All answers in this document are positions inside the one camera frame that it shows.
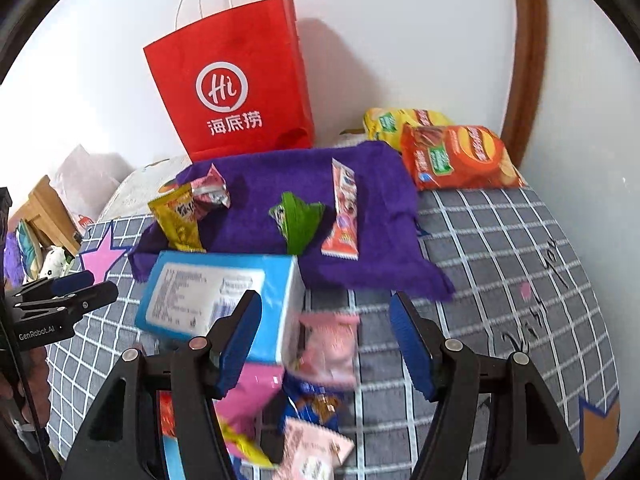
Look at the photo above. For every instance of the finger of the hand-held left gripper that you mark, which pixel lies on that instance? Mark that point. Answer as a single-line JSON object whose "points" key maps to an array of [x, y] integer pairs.
{"points": [[65, 284], [85, 299]]}

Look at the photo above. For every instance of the red paper bag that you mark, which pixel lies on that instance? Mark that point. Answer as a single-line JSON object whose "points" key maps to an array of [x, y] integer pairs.
{"points": [[240, 50]]}

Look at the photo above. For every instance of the pale pink snack packet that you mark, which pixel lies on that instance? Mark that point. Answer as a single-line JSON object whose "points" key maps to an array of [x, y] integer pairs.
{"points": [[310, 450], [327, 350]]}

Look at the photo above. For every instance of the brown wooden door frame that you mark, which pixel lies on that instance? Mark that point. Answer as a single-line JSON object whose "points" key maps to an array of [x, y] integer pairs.
{"points": [[527, 60]]}

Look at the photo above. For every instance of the person's left hand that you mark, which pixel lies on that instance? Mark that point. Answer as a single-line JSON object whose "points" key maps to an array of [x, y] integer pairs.
{"points": [[35, 380]]}

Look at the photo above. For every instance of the orange paper star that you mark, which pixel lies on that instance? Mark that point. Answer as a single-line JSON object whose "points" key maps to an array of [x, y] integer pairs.
{"points": [[600, 435]]}

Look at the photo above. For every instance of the pink paper star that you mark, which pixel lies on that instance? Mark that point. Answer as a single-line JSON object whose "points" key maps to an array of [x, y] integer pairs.
{"points": [[100, 260]]}

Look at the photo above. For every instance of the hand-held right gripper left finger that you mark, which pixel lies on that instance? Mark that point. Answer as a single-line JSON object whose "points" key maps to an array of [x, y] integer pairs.
{"points": [[240, 345]]}

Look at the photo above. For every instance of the patterned pillow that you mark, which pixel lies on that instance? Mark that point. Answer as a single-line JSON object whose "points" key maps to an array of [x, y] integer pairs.
{"points": [[27, 250]]}

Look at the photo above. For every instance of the wooden headboard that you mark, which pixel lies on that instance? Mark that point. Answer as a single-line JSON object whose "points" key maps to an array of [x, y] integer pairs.
{"points": [[47, 200]]}

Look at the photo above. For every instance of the blue snack packet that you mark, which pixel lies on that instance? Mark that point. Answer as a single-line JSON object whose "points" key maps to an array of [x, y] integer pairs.
{"points": [[312, 405]]}

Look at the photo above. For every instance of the red snack packet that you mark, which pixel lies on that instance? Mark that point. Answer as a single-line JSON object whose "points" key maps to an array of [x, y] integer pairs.
{"points": [[167, 415]]}

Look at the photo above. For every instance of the purple towel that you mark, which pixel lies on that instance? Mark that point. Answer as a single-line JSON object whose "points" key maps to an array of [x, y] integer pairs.
{"points": [[250, 232]]}

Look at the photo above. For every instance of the pink silver snack packet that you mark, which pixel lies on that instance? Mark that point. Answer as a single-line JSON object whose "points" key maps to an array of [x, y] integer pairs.
{"points": [[210, 187]]}

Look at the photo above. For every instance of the orange chip bag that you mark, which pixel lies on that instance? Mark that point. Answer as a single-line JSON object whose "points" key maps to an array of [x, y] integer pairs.
{"points": [[470, 160]]}

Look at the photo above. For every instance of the white shopping bag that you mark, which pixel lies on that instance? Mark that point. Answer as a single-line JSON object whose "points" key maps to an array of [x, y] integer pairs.
{"points": [[85, 170]]}

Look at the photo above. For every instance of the large pink yellow snack bag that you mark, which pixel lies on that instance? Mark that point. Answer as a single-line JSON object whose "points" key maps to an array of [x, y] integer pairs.
{"points": [[255, 390]]}

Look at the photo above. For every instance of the blue tissue pack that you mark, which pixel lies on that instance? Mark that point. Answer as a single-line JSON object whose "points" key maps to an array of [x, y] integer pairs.
{"points": [[200, 300]]}

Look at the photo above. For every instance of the purple plush toy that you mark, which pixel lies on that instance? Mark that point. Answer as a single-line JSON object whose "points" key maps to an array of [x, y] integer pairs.
{"points": [[10, 260]]}

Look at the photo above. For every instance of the yellow triangular snack packet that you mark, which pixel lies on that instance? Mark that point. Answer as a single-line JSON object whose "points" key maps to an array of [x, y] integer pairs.
{"points": [[177, 220]]}

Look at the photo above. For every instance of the yellow chip bag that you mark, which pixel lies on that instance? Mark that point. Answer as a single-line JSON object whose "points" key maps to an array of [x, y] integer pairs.
{"points": [[385, 127]]}

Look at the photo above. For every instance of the grey checked cloth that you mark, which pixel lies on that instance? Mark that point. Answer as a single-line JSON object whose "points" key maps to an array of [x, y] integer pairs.
{"points": [[500, 260]]}

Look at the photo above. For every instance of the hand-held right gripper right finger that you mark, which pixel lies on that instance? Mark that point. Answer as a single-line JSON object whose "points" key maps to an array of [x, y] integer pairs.
{"points": [[412, 345]]}

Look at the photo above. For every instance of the green snack packet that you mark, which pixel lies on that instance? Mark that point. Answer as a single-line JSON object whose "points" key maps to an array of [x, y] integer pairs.
{"points": [[297, 225]]}

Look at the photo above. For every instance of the long pink bar packet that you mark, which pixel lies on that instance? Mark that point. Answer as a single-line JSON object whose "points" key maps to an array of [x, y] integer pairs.
{"points": [[342, 210]]}

